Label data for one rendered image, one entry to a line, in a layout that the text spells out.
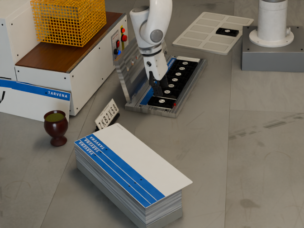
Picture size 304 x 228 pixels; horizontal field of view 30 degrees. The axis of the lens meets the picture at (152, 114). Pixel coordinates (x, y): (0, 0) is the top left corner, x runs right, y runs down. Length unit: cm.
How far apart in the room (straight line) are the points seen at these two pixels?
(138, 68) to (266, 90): 52
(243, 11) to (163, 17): 113
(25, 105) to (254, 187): 92
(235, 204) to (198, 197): 11
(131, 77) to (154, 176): 62
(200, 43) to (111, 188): 111
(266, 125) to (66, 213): 80
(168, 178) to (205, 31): 122
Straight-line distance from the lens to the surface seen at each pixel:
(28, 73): 217
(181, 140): 200
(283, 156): 196
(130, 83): 216
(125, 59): 216
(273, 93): 229
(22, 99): 221
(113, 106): 213
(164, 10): 193
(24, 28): 222
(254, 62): 242
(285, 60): 242
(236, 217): 171
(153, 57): 203
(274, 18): 243
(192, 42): 265
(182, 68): 238
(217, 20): 288
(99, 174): 177
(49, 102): 214
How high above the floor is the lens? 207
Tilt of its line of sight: 33 degrees down
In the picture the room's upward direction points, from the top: 3 degrees counter-clockwise
